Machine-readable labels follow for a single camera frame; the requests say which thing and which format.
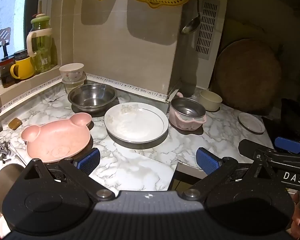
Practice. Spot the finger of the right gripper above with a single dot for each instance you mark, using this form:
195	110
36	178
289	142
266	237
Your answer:
250	149
286	144

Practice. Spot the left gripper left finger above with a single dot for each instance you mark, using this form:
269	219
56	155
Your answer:
78	172

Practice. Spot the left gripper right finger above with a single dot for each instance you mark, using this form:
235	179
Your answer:
218	170

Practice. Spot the pink bear-shaped plate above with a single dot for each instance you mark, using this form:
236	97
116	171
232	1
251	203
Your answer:
59	139

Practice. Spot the pink pot steel insert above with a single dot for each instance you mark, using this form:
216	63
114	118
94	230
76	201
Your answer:
186	114

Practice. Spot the cream round bowl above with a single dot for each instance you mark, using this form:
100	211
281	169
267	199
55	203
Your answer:
210	100

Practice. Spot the large white ceramic plate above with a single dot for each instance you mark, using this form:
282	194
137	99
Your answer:
136	122

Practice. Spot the large stainless steel bowl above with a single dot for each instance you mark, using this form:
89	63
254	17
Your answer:
92	97

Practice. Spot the person's right hand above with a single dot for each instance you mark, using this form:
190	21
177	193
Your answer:
295	225

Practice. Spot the small white saucer plate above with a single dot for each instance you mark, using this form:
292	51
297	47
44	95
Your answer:
251	123

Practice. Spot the round wooden cutting board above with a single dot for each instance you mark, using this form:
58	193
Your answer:
247	76

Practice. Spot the brown soap bar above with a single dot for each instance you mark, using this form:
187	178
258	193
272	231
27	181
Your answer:
15	123

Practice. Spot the white floral ceramic bowl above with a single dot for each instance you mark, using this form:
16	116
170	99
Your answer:
71	72

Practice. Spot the dark glass jar red lid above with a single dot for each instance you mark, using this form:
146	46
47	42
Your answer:
6	78

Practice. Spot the yellow ceramic mug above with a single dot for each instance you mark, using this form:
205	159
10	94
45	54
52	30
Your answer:
23	69

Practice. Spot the green glass pitcher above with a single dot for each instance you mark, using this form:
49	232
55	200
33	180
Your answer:
41	45

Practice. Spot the hanging steel ladle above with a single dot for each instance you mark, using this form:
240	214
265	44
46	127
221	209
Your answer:
193	25

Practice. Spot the phone stand on window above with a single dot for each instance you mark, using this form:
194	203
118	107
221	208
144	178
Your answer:
5	35

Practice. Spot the metal wall vent grille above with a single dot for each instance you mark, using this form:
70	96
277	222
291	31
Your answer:
206	30

